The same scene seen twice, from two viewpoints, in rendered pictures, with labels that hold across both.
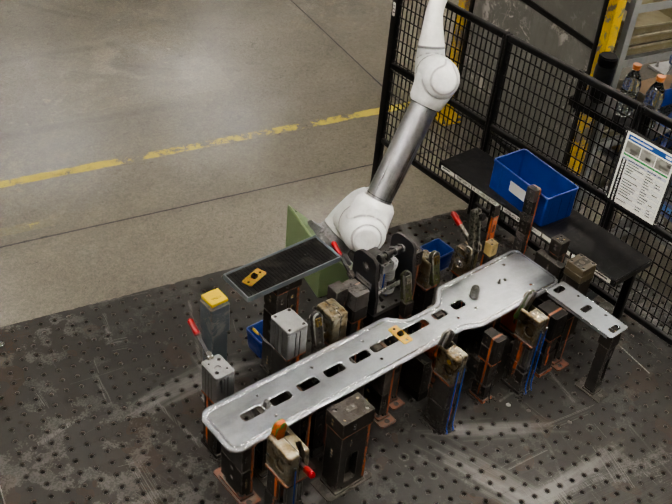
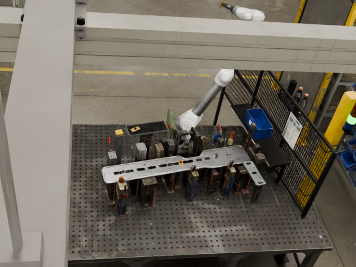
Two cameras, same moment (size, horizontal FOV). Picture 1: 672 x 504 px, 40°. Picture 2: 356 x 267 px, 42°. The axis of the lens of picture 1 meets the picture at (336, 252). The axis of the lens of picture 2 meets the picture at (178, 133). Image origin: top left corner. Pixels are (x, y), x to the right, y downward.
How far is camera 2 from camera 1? 1.50 m
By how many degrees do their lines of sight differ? 12
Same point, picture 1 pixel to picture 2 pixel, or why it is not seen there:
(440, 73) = (223, 73)
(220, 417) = (107, 171)
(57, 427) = not seen: hidden behind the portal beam
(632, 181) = (289, 131)
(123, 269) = (118, 115)
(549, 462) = (221, 222)
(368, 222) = (188, 121)
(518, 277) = (236, 154)
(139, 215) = (133, 96)
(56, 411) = not seen: hidden behind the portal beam
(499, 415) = (212, 202)
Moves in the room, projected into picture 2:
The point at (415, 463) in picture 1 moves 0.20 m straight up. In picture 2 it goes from (173, 208) to (176, 193)
